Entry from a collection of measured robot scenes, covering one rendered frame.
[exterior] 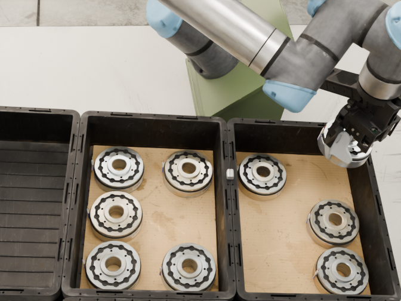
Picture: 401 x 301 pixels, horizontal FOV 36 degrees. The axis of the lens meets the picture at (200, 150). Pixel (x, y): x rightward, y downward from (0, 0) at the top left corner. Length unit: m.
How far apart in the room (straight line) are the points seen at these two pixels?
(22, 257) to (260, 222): 0.48
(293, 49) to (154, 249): 0.49
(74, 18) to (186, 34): 1.49
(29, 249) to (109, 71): 0.61
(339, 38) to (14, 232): 0.71
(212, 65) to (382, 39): 0.58
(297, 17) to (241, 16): 2.02
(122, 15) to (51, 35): 1.12
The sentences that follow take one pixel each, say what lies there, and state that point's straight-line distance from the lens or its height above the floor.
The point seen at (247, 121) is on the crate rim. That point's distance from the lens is 1.28.
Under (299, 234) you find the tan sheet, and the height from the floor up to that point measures 0.83.
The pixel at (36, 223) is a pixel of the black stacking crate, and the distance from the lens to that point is 1.25.
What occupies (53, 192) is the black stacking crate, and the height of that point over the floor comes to 0.83.
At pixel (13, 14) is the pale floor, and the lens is 2.87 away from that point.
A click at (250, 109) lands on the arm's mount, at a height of 0.81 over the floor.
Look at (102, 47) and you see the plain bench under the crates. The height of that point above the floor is 0.70.
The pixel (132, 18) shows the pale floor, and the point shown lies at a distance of 2.83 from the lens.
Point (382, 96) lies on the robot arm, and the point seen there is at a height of 1.21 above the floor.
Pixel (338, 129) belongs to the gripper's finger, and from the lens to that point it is 1.11.
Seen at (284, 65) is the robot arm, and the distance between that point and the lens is 0.96.
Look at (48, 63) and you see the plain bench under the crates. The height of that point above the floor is 0.70.
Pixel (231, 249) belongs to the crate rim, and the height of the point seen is 0.93.
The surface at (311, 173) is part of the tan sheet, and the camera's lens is 1.36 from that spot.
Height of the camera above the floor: 1.92
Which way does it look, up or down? 54 degrees down
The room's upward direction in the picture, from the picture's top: 11 degrees clockwise
